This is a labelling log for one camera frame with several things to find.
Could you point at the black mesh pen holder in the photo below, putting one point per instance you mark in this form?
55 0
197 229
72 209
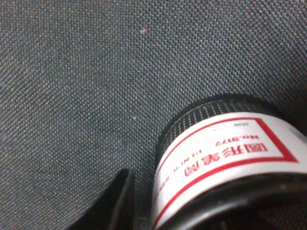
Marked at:
230 163

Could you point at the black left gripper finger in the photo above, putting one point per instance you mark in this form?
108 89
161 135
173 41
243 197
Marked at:
114 209

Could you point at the black table cloth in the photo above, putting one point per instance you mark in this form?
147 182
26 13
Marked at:
87 86

